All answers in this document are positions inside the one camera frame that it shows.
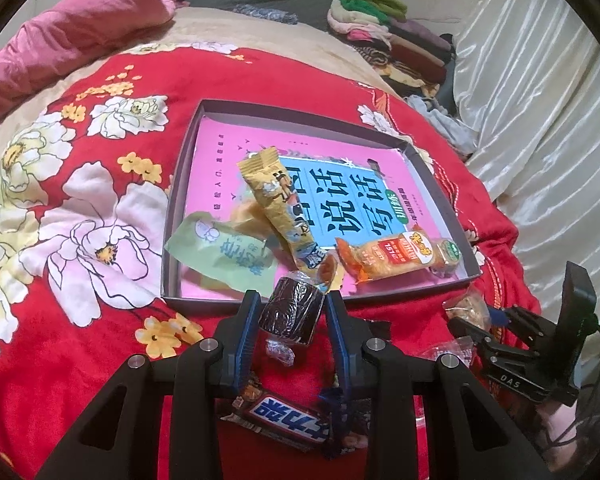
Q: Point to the crumpled grey white garment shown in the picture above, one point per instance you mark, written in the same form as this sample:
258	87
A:
445	125

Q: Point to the yellow snack stick packet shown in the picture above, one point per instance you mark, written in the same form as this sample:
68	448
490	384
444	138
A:
280	205

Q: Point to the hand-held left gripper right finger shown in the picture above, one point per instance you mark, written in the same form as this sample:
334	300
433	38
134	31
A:
337	330

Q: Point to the red floral blanket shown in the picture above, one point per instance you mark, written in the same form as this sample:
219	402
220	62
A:
300	75

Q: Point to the clear-wrapped brown cake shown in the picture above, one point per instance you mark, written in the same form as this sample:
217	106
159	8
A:
467	305

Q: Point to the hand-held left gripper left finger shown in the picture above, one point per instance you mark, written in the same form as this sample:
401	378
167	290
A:
247	330

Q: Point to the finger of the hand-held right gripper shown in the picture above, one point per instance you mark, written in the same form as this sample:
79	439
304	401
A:
467	331
497	316

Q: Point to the shallow grey cardboard box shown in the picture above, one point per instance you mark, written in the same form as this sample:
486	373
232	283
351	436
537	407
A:
200	304

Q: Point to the pink pillow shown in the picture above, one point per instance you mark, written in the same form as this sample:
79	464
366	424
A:
80	25

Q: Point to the blue grey patterned pillow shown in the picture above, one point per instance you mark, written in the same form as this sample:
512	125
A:
265	12

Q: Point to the beige blanket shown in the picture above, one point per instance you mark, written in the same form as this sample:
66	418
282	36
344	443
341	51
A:
230	25

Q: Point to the white satin curtain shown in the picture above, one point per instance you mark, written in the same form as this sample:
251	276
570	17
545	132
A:
530	85

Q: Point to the clear-wrapped chocolate roll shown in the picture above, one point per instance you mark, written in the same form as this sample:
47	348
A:
290	305

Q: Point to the pink book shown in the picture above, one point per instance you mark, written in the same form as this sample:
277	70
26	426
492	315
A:
220	160

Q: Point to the orange snack packet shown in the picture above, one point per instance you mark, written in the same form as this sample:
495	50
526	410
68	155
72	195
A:
380	260

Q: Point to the stack of folded clothes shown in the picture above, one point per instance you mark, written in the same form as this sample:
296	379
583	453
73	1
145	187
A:
405	45

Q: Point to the brown chocolate bar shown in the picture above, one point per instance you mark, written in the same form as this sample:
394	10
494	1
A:
280	412

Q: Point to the light green pastry packet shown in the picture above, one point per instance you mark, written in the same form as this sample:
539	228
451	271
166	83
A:
215	250

